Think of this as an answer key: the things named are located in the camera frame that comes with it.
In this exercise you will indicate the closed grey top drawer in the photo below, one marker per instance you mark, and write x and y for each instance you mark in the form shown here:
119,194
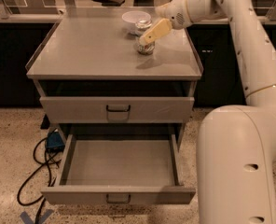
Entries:
117,109

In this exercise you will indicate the black office chair seat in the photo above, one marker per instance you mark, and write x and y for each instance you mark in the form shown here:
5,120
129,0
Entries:
110,3

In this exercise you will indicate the white ceramic bowl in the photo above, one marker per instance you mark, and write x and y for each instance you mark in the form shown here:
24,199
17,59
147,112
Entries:
130,18

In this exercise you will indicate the grey metal drawer cabinet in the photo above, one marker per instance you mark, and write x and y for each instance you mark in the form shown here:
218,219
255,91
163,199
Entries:
90,54

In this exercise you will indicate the open grey middle drawer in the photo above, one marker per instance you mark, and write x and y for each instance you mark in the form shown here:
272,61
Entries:
127,170

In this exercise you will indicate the blue tape floor marker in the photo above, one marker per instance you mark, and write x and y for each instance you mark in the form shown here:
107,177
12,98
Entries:
40,219

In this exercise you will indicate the blue power adapter box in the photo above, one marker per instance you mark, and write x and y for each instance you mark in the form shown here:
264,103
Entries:
54,142

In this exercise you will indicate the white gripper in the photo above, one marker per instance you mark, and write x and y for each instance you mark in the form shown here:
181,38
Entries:
176,13

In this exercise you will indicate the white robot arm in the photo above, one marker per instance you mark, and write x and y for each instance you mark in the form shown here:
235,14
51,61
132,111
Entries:
236,144

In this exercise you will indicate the crushed 7up can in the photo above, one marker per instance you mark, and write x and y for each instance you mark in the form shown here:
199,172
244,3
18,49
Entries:
140,27

